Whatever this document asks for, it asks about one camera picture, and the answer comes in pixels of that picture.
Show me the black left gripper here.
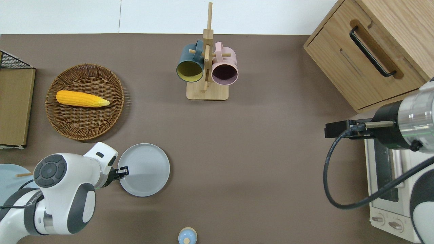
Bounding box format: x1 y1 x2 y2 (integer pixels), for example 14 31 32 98
103 166 130 188

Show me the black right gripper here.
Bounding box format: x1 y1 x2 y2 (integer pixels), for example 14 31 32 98
325 119 356 139

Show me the gray round plate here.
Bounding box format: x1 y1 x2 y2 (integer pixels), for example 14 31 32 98
117 143 171 197

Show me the light blue plate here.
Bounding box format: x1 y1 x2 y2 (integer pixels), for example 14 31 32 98
0 164 35 208

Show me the round wicker basket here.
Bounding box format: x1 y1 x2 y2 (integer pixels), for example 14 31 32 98
45 63 125 141

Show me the wooden drawer cabinet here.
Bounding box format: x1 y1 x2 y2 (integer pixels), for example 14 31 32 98
303 0 434 114

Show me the yellow corn cob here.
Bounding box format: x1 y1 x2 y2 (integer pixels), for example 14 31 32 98
56 90 110 108

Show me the brown table mat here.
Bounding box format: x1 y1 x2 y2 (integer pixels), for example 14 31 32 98
0 33 434 244

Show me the light blue bottle wooden cap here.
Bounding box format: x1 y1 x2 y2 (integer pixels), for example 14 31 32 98
178 227 198 244

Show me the white toaster oven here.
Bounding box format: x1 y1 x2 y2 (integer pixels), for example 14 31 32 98
364 136 434 244

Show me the wooden mug tree rack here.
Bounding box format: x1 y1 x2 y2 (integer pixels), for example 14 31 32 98
186 2 232 101

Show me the brown wooden board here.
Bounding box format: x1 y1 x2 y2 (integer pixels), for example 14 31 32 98
0 68 36 147

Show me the pink mug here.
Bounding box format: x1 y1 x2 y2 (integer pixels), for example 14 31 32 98
211 41 239 86

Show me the teal mug yellow inside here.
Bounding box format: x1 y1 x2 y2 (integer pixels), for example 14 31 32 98
176 40 205 83

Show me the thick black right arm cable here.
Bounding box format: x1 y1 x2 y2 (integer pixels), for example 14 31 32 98
323 123 434 210

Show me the white oven door handle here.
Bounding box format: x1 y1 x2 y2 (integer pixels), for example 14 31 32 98
393 150 407 189

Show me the black cabinet drawer handle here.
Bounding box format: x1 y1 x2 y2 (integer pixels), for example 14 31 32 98
349 26 397 78

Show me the black wire mesh rack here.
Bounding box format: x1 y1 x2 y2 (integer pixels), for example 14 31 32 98
0 50 33 70

